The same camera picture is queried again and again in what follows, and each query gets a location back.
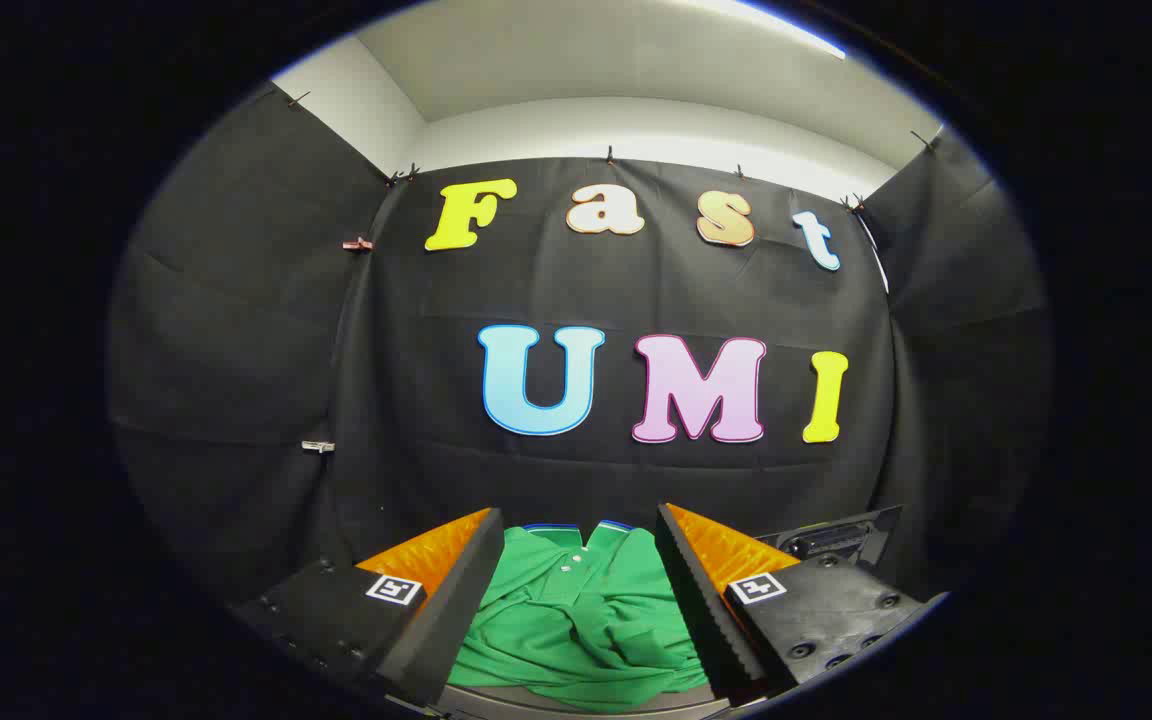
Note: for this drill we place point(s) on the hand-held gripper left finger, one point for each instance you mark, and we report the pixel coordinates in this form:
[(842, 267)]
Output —
[(441, 620)]

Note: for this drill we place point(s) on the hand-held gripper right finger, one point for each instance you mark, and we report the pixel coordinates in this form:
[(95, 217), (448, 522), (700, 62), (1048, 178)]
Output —
[(701, 600)]

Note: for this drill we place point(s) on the green polo shirt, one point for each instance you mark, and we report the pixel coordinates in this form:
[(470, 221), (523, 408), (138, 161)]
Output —
[(576, 620)]

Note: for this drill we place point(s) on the silver cloth clip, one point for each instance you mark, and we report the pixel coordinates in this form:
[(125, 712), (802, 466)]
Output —
[(317, 446)]

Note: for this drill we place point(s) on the black backdrop cloth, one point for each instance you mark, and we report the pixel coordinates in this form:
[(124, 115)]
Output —
[(416, 400)]

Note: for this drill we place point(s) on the pink cloth clip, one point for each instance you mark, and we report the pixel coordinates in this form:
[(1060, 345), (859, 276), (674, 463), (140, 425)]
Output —
[(357, 243)]

